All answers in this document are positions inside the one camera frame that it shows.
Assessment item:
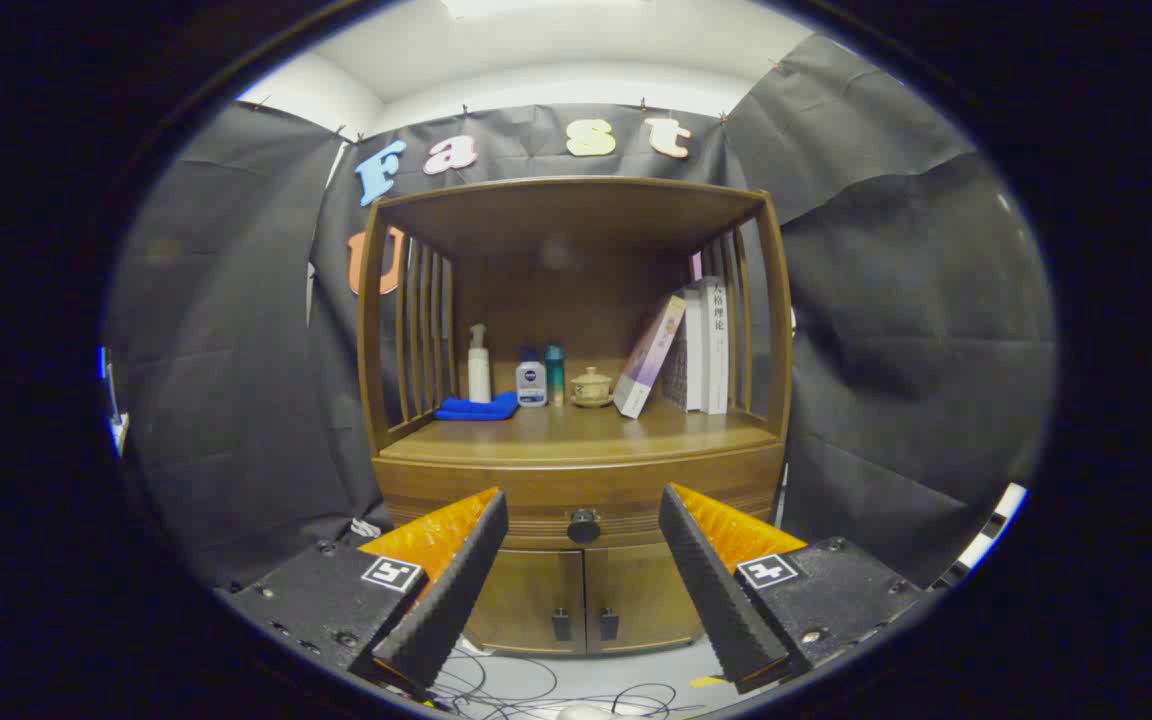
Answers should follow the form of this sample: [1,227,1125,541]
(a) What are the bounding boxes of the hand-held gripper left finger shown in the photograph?
[219,487,510,701]

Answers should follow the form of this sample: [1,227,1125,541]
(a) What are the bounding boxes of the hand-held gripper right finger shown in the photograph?
[658,483,942,696]

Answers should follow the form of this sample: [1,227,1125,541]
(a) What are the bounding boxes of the wooden drawer with black knob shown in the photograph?
[372,442,788,553]

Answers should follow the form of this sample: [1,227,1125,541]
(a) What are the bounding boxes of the wooden cabinet door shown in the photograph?
[464,548,587,656]
[584,545,705,653]

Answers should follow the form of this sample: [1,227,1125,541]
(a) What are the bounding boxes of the wooden countertop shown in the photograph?
[379,400,780,466]

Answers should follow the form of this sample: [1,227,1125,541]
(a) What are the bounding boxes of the wooden cabinet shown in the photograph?
[356,177,795,658]

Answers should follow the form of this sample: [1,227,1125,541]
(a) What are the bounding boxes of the blue folded cloth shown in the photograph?
[434,391,521,422]

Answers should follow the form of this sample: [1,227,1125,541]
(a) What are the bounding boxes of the white pump bottle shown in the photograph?
[467,323,493,405]

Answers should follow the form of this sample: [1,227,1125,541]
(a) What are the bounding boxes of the white lotion bottle blue cap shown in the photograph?
[515,347,548,408]

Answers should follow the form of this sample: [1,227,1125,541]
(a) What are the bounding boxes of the white book with black title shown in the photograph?
[701,276,731,416]

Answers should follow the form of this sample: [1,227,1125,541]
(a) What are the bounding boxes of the beige lidded teacup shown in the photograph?
[570,366,616,409]

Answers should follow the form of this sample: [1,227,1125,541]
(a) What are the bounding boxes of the purple and white book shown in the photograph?
[613,294,688,419]

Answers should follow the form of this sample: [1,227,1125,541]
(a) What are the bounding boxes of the plain white book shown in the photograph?
[684,288,705,413]

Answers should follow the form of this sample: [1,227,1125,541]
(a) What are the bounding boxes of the white and black striped object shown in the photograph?
[936,483,1029,591]

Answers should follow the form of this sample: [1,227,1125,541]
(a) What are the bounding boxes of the black floor cables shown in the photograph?
[431,645,682,719]

